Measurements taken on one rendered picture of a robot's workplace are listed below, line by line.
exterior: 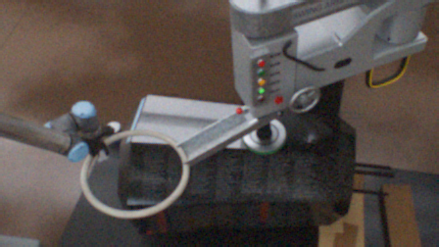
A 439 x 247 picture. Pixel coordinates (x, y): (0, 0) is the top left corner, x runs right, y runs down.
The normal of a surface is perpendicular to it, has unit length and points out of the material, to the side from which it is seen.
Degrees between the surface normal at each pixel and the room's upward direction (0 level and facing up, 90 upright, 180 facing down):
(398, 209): 0
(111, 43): 0
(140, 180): 45
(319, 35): 4
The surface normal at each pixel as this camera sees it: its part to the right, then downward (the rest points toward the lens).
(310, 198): -0.14, 0.09
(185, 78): -0.07, -0.64
